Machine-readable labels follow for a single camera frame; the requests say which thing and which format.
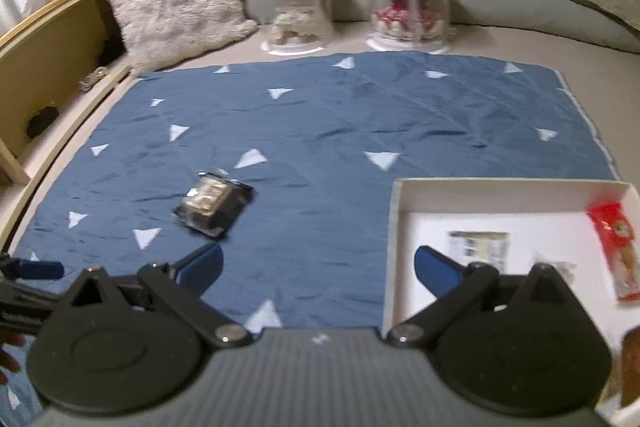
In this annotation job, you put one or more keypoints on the white cardboard box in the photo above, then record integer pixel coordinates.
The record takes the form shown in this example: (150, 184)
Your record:
(550, 217)

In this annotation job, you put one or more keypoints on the wooden bedside shelf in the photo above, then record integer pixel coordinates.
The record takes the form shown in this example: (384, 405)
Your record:
(50, 37)

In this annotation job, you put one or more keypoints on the glass dome with beige figure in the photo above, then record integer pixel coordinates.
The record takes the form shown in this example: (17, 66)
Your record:
(295, 7)

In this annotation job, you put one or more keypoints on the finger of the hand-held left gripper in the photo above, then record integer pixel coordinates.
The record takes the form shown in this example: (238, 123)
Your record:
(37, 269)

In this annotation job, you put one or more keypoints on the red snack packet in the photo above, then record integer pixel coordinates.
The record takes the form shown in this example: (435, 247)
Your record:
(617, 242)

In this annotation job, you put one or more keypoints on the blue blanket with white triangles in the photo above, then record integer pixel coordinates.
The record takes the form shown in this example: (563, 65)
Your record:
(325, 132)

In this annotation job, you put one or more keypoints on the person's left hand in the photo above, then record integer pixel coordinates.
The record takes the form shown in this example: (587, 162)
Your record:
(9, 359)

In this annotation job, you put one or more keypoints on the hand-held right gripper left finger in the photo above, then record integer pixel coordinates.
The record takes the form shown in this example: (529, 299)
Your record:
(200, 268)

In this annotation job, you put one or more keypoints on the dark object on shelf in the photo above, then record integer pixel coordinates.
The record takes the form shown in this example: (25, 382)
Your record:
(41, 122)

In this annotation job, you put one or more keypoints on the black snack packet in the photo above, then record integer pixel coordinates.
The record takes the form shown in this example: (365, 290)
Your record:
(210, 207)

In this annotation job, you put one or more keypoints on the cream snack packet with label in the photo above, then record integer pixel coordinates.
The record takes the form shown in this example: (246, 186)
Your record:
(475, 247)

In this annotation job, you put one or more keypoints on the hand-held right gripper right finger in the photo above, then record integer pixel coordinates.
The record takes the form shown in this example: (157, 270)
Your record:
(439, 272)

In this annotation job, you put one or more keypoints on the green white candy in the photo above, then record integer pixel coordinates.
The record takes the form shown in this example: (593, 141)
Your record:
(557, 269)

